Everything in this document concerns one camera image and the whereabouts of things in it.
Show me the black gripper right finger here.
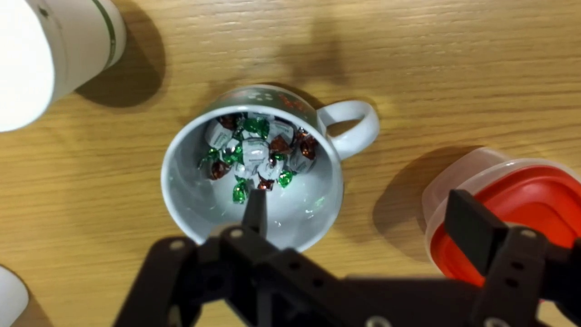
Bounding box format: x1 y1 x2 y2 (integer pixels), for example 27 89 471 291
442 189 581 327

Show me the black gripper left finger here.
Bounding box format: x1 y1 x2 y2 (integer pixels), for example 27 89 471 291
114 187 304 327

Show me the white printed cup with handle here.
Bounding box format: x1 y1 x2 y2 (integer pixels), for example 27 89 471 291
157 84 381 255

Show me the plain white cup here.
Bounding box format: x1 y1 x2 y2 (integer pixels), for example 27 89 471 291
0 264 30 327
0 0 127 135

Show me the pile of wrapped candies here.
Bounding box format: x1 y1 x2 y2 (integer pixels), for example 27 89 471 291
197 111 321 206

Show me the red-lid plastic container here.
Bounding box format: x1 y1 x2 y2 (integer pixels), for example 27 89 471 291
421 146 581 287

